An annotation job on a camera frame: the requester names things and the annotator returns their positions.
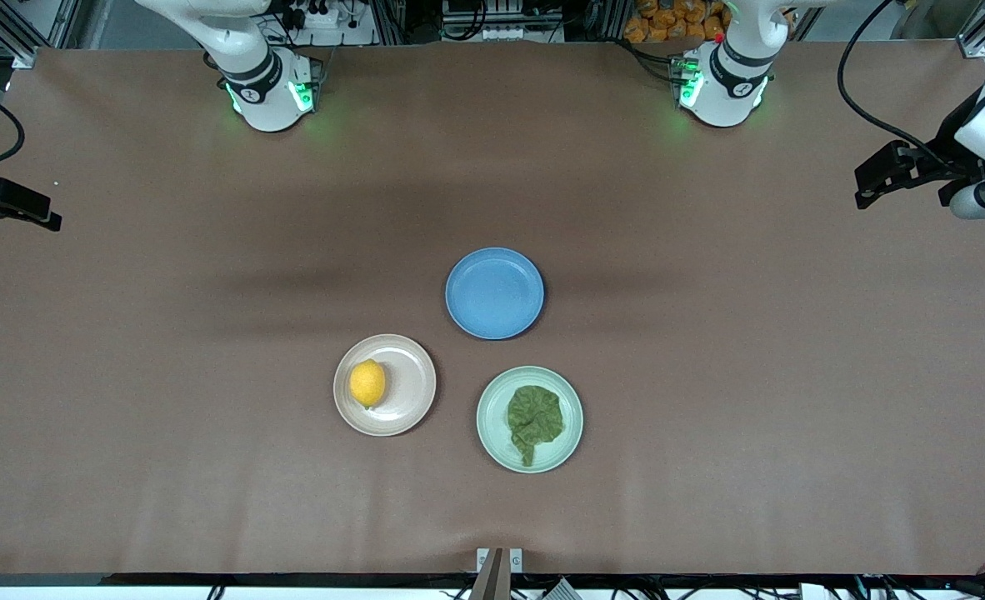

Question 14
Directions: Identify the white power strip with plugs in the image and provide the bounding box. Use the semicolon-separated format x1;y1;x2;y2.
269;0;377;48

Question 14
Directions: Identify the white long power strip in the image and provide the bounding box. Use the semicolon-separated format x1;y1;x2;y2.
442;20;565;43

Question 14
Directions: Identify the white table edge bracket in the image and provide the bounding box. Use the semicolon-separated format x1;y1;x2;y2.
476;547;524;575

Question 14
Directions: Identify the green lettuce leaf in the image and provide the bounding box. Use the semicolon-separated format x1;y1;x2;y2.
507;385;565;468

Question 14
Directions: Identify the yellow lemon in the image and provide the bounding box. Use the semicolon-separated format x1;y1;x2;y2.
349;359;387;408

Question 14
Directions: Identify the blue plate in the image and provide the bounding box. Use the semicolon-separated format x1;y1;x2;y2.
445;247;545;341

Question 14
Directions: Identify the light green plate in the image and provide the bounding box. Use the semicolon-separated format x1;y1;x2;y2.
476;366;584;474

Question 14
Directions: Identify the beige plate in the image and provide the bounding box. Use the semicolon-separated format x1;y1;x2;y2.
333;334;438;437

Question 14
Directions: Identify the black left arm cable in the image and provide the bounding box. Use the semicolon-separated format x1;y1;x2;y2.
836;0;973;173

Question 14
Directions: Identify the pile of orange items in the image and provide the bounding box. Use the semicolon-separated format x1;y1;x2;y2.
623;0;732;43

